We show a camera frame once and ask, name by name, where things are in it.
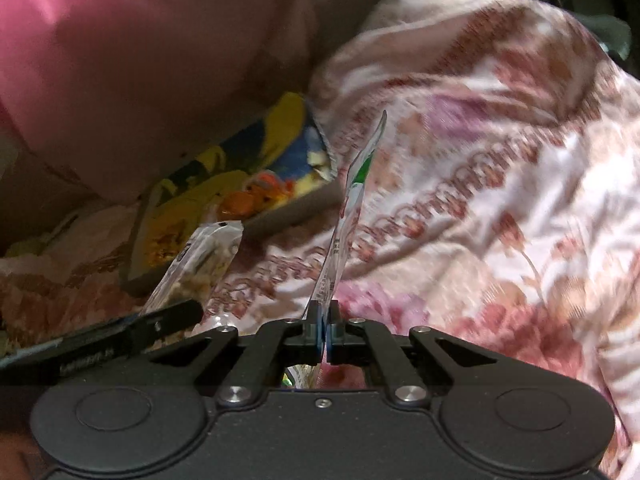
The clear rice cracker packet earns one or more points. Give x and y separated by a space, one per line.
199 267

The pink pillow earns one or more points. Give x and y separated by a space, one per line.
112 93

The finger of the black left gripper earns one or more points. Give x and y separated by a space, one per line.
95 345

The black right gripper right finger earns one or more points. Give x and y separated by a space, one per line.
384 358

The pink floral bed quilt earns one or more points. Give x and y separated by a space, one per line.
499 232

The clear bag orange snacks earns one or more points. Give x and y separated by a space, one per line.
345 219

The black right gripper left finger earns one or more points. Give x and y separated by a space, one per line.
281 354

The cartoon printed tin tray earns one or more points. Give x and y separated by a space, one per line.
276 172

